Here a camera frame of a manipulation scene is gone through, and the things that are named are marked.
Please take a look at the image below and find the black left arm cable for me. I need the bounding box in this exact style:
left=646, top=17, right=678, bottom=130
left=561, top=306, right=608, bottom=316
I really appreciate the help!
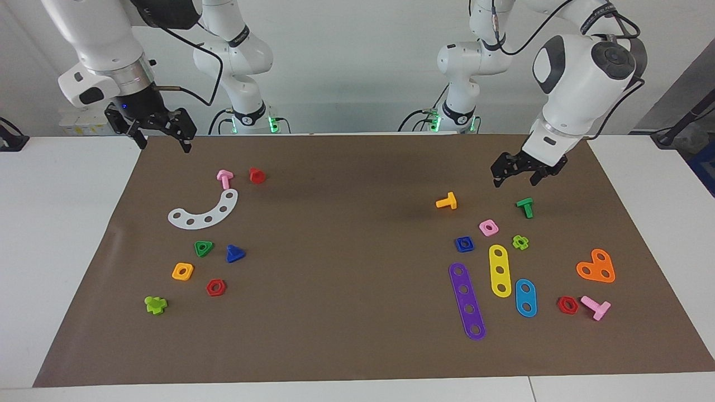
left=468, top=0, right=647, bottom=140

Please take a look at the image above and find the brown paper mat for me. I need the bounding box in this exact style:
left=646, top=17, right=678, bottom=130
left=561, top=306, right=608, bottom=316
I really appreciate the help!
left=32, top=133, right=715, bottom=388

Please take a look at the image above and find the yellow three-hole plate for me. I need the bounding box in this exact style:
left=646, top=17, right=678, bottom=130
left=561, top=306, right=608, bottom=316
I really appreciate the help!
left=489, top=245, right=512, bottom=298

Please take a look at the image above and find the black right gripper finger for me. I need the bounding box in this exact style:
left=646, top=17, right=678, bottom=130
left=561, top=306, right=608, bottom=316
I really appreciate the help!
left=127, top=118, right=149, bottom=150
left=168, top=108, right=198, bottom=154

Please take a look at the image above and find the black table clamp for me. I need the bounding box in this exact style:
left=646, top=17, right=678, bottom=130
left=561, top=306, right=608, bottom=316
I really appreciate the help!
left=0, top=117, right=30, bottom=152

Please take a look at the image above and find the black base cable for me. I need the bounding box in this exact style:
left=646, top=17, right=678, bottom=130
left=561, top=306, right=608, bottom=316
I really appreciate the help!
left=208, top=108, right=235, bottom=135
left=398, top=108, right=437, bottom=133

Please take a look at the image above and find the blue two-hole plate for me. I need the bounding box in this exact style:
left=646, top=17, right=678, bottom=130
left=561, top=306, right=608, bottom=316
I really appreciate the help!
left=514, top=279, right=538, bottom=318

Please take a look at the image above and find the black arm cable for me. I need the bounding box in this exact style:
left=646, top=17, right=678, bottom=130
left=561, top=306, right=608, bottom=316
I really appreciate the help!
left=468, top=0, right=647, bottom=140
left=154, top=22, right=224, bottom=108

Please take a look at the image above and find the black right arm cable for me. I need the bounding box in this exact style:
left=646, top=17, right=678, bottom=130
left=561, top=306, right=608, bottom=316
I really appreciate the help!
left=154, top=22, right=224, bottom=108

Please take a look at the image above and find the black stand pole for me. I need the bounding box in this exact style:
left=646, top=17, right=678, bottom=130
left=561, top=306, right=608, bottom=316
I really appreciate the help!
left=651, top=89, right=715, bottom=149

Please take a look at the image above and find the white curved plate with holes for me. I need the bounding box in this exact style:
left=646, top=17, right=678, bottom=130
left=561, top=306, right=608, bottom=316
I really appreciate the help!
left=168, top=189, right=239, bottom=230

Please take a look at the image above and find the purple four-hole plate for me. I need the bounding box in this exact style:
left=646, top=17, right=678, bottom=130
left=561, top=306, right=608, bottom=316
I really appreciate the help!
left=449, top=262, right=487, bottom=341

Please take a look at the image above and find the blue box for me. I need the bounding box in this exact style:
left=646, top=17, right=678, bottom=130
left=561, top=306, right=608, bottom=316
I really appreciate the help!
left=688, top=140, right=715, bottom=197

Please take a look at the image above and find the orange heart-shaped three-hole plate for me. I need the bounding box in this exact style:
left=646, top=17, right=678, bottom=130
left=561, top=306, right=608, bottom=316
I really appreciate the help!
left=576, top=248, right=616, bottom=284

